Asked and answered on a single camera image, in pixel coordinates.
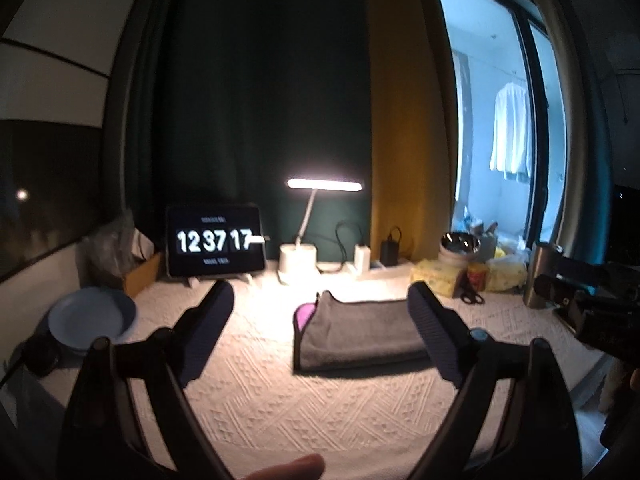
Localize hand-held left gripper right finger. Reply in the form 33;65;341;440
407;281;583;480

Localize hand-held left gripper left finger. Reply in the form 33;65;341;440
60;281;236;480

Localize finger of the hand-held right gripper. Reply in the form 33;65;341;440
533;271;610;307

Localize grey towel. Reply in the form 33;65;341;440
292;290;442;374

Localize person's left hand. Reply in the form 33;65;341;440
234;454;326;480

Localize steel tumbler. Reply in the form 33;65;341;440
522;241;564;309

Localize yellow tissue pack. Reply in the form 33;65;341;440
410;258;467;297

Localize black scissors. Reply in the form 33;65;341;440
457;280;486;306

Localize yellow plastic bag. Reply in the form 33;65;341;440
484;252;529;294

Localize white bowl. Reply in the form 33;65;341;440
438;244;479;267

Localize tablet with clock display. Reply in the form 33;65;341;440
165;203;266;279

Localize black power adapter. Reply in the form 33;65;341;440
380;227;404;266

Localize cardboard box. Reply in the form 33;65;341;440
123;252;164;299

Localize metal bowl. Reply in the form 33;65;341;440
440;232;481;254

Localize white desk lamp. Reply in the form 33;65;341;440
277;177;365;286

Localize blue plate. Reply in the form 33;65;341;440
47;287;138;357

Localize white textured tablecloth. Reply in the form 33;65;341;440
39;257;609;480

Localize hanging white shirt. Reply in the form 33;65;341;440
489;80;534;181

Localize yellow curtain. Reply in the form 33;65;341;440
362;0;463;263

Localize dark green curtain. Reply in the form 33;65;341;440
112;0;373;266

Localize black cable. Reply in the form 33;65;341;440
320;220;366;274

